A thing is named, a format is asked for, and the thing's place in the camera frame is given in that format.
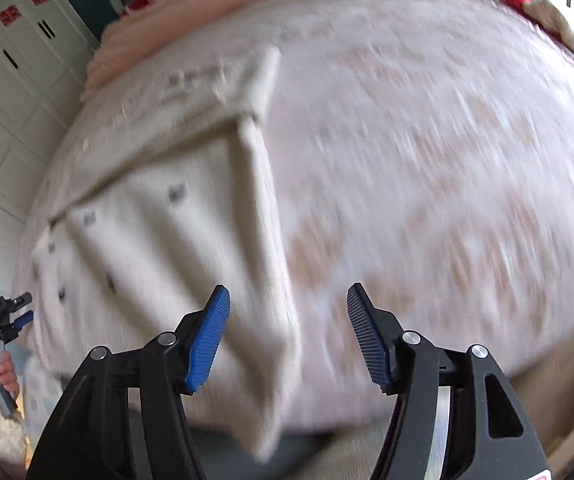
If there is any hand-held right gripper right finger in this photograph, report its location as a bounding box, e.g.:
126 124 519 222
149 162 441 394
346 282 548 480

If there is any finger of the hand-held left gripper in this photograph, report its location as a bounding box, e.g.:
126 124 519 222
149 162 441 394
0 310 34 344
4 292 34 312

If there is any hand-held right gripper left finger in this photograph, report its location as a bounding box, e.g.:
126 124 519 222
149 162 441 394
26 284 231 480

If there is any cream knit cardigan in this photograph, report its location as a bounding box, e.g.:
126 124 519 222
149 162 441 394
31 45 302 463

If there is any pink patterned bed blanket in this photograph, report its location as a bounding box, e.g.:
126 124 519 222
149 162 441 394
14 0 574 433

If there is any white wardrobe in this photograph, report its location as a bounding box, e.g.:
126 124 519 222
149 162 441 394
0 0 102 306

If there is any cream fluffy blanket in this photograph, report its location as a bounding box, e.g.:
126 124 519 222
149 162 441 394
524 0 574 98

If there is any red knit cloth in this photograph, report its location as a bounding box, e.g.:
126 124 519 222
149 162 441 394
492 0 568 43

